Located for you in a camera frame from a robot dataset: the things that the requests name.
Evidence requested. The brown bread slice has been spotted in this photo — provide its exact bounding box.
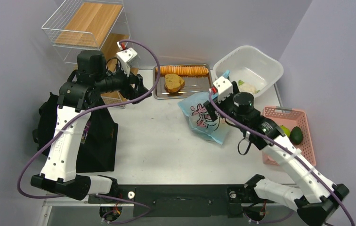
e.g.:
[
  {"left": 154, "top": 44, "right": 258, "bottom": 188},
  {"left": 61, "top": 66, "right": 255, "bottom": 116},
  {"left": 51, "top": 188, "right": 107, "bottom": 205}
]
[{"left": 164, "top": 73, "right": 185, "bottom": 93}]

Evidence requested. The blue printed plastic bag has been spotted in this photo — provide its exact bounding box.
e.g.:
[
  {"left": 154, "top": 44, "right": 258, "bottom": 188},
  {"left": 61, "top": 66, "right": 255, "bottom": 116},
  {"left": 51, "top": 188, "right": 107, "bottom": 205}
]
[{"left": 178, "top": 88, "right": 230, "bottom": 145}]

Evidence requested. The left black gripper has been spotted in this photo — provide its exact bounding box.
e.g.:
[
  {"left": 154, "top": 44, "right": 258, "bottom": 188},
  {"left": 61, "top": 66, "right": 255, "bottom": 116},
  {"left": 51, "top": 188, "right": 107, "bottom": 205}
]
[{"left": 95, "top": 63, "right": 151, "bottom": 103}]

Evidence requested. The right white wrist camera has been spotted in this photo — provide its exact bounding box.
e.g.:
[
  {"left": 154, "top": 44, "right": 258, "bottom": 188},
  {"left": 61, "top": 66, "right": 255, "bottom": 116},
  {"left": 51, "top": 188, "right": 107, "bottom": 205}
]
[{"left": 213, "top": 76, "right": 234, "bottom": 103}]

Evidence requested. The white cauliflower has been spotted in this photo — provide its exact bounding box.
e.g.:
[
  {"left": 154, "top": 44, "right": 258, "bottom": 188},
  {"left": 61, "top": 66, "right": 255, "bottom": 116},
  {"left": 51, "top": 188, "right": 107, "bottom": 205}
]
[{"left": 238, "top": 83, "right": 258, "bottom": 95}]

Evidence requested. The white wire wooden shelf rack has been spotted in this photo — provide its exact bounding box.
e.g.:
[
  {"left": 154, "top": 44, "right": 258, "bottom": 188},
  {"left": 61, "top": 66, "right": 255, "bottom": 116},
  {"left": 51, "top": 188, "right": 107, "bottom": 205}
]
[{"left": 41, "top": 0, "right": 139, "bottom": 109}]

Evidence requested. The white plastic basin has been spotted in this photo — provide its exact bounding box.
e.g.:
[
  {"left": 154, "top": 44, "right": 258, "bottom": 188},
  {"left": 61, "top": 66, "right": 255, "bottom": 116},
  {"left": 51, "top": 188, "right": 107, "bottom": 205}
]
[{"left": 211, "top": 45, "right": 284, "bottom": 98}]

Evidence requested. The black fabric tote bag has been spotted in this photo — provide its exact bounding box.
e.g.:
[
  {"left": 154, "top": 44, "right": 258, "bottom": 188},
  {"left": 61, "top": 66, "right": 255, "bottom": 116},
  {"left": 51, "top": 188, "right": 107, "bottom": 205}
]
[{"left": 32, "top": 93, "right": 118, "bottom": 173}]

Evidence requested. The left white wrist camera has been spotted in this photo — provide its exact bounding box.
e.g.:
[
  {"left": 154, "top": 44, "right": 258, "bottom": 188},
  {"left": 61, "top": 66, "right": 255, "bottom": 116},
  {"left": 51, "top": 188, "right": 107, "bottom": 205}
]
[{"left": 116, "top": 42, "right": 140, "bottom": 77}]

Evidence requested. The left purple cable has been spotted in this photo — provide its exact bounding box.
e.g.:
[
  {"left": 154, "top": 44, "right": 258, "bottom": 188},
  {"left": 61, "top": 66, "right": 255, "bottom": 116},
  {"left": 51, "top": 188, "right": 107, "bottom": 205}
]
[{"left": 16, "top": 40, "right": 161, "bottom": 225}]

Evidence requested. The purple snack packet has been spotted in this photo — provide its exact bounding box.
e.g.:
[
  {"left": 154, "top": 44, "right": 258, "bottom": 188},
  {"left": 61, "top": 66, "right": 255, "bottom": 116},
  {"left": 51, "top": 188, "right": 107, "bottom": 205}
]
[{"left": 81, "top": 120, "right": 91, "bottom": 144}]

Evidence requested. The pink plastic basket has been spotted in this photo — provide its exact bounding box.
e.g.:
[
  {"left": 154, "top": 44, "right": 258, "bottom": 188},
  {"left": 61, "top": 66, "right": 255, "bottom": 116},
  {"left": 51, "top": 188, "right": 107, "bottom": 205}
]
[{"left": 262, "top": 106, "right": 316, "bottom": 166}]

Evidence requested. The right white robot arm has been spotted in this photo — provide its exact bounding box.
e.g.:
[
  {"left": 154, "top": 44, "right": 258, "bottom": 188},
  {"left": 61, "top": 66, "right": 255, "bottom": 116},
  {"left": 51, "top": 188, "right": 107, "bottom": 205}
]
[{"left": 205, "top": 93, "right": 355, "bottom": 226}]

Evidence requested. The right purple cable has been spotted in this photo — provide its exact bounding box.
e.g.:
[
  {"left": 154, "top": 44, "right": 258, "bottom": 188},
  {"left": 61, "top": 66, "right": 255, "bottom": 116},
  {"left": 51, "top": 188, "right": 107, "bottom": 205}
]
[{"left": 208, "top": 92, "right": 356, "bottom": 226}]

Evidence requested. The steel tray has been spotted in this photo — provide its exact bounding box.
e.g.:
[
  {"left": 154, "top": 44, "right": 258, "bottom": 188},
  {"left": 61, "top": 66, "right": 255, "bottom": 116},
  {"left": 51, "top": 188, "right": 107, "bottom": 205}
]
[{"left": 153, "top": 64, "right": 212, "bottom": 100}]

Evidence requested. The green lime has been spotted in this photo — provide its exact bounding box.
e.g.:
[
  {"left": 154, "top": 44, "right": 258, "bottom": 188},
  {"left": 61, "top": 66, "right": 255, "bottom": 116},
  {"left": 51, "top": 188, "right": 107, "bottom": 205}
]
[{"left": 280, "top": 125, "right": 291, "bottom": 137}]

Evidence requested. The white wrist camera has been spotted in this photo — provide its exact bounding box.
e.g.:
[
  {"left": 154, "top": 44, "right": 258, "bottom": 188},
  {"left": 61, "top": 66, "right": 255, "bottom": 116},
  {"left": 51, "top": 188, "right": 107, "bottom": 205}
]
[
  {"left": 213, "top": 76, "right": 234, "bottom": 103},
  {"left": 116, "top": 42, "right": 140, "bottom": 77}
]

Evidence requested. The row of orange crackers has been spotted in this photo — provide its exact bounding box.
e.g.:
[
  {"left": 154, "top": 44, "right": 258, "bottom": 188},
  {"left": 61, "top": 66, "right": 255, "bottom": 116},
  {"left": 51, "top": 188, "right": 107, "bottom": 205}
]
[{"left": 160, "top": 65, "right": 209, "bottom": 76}]

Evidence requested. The dark green avocado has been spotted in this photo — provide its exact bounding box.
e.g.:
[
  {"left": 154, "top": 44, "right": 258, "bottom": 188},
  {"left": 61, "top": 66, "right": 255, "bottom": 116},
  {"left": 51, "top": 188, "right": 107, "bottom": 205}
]
[{"left": 289, "top": 126, "right": 304, "bottom": 145}]

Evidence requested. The purple cable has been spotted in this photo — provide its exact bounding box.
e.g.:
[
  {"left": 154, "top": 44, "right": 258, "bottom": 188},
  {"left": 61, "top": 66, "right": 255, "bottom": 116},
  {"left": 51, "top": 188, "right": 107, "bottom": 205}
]
[
  {"left": 16, "top": 40, "right": 161, "bottom": 225},
  {"left": 208, "top": 92, "right": 356, "bottom": 226}
]

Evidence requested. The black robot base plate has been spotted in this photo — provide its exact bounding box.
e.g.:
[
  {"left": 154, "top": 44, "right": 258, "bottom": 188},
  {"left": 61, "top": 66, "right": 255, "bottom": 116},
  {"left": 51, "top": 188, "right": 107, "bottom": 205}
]
[{"left": 116, "top": 184, "right": 265, "bottom": 218}]

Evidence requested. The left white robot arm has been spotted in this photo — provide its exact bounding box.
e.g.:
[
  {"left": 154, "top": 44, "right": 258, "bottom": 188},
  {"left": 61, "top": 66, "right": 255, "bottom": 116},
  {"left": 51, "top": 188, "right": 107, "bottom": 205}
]
[{"left": 30, "top": 48, "right": 151, "bottom": 202}]

